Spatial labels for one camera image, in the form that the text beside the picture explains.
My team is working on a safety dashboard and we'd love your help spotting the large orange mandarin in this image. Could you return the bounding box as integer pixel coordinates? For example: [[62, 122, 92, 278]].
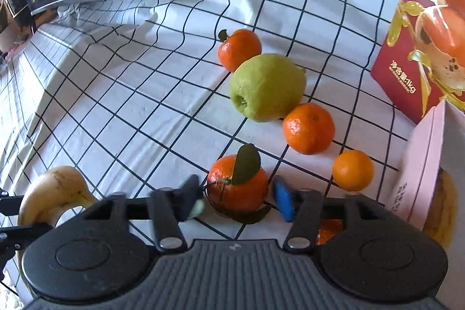
[[282, 103, 335, 155]]

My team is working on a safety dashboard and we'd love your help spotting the red egg gift box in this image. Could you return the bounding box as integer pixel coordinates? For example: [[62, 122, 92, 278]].
[[371, 0, 465, 123]]

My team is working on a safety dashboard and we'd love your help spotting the green apple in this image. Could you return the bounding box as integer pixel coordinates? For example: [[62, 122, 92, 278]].
[[229, 53, 307, 123]]

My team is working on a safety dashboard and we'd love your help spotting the mandarin with green leaf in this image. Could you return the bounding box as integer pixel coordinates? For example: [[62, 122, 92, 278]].
[[206, 144, 269, 216]]

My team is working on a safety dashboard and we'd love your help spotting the mandarin beside pink box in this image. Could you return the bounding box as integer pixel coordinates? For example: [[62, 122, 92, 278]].
[[316, 220, 344, 246]]

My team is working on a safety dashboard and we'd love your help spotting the far mandarin with stem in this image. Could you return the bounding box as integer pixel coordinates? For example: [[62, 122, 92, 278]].
[[217, 28, 262, 72]]

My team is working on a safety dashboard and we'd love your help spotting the spotted yellow banana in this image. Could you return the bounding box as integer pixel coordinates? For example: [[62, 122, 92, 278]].
[[17, 165, 98, 227]]

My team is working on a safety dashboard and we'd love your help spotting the small round orange mandarin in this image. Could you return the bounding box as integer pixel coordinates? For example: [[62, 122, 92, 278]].
[[332, 150, 374, 192]]

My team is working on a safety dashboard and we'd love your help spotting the pink cardboard box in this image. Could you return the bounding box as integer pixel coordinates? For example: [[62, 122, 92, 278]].
[[386, 100, 464, 309]]

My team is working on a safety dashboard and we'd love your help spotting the white black grid tablecloth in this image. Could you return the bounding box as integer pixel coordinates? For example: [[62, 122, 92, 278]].
[[1, 0, 413, 202]]

